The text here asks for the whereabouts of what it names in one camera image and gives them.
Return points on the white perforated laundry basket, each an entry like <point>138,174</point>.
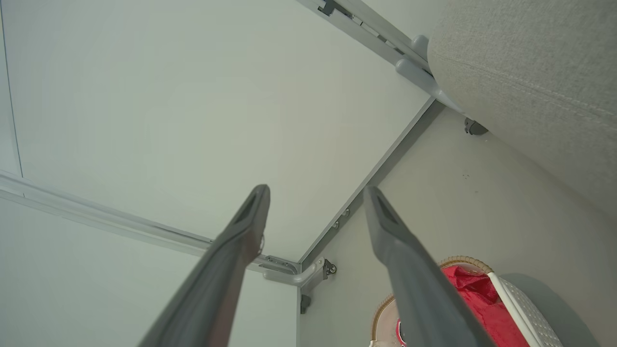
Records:
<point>525,303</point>

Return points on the aluminium frame rail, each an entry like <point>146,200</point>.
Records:
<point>120,219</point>
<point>371,33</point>
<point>376,178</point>

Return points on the grey curved corner tube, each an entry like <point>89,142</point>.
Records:
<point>294,278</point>

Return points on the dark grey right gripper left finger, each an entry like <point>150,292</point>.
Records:
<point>226,270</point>

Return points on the light grey fabric sofa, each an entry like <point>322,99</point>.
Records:
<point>540,77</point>

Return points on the small black caster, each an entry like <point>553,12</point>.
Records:
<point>329,268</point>
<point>475,127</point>

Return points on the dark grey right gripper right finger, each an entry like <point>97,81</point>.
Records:
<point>414,289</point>

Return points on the red white striped garment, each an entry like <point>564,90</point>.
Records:
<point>477,299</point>

